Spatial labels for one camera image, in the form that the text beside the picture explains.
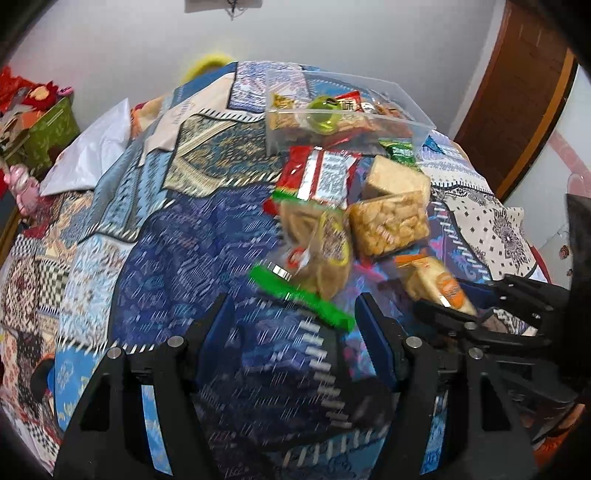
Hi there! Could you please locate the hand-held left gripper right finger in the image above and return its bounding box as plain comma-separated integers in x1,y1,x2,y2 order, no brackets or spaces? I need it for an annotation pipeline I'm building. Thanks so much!
355,292,539,480

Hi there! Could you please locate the yellow ring cushion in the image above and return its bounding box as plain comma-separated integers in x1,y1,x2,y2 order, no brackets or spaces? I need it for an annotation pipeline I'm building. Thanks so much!
184,52,237,80

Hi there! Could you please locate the beige wafer packet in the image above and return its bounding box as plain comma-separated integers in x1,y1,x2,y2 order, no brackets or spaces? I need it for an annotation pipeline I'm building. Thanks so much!
361,154,432,200

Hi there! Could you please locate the wooden door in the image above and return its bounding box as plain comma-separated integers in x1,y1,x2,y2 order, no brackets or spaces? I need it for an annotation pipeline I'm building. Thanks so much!
454,0,579,202

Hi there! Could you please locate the orange fried snack packet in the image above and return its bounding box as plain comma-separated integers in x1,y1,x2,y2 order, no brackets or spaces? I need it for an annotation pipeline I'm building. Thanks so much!
368,98,403,119

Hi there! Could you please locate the green jelly cup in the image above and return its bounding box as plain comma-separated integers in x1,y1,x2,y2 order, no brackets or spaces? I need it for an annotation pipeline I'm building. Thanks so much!
307,95,343,133

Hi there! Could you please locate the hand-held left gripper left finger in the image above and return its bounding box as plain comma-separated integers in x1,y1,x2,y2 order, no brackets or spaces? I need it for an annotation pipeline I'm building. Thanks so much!
54,292,238,480

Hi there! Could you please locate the red orange snack packet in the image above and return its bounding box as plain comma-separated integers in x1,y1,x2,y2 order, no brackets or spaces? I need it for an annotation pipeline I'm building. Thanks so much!
331,91,366,112

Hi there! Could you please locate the clear puffed cracker packet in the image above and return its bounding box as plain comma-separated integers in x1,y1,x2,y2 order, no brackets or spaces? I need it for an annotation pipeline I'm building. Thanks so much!
346,191,431,258

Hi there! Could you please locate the white pillow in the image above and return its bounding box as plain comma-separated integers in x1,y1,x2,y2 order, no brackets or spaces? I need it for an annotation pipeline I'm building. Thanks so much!
39,97,133,198

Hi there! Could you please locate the orange bread packet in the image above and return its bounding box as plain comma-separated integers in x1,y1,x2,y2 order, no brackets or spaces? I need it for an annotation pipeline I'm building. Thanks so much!
396,255,479,318

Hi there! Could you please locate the green storage box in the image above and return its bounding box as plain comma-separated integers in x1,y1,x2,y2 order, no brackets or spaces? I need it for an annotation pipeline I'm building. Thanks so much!
22,96,82,165

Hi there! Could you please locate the patchwork bedspread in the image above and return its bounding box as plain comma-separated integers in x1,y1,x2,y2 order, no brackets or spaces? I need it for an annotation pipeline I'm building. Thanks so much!
0,60,551,480

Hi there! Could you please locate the clear plastic container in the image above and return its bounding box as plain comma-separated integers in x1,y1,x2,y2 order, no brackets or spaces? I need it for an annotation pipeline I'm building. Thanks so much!
264,69,437,156

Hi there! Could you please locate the pink toy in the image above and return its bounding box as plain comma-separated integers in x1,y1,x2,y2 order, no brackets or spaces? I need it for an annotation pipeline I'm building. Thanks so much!
2,163,41,216

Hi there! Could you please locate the clear cookie bag green seal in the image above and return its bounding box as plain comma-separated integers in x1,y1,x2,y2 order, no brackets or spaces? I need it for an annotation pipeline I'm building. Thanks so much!
248,202,357,332

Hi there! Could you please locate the long brown biscuit packet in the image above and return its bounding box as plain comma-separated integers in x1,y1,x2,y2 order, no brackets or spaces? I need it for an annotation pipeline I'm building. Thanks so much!
269,110,324,142

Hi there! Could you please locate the green pea snack packet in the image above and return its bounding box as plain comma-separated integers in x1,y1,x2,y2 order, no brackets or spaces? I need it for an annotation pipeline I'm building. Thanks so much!
379,137,417,168

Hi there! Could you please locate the red packet white label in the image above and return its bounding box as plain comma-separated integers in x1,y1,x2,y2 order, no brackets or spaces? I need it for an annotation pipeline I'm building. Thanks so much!
274,146,364,205

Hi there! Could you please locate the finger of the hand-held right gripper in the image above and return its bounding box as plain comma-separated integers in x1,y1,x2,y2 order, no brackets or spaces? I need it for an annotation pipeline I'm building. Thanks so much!
413,298,555,352
490,274,573,319

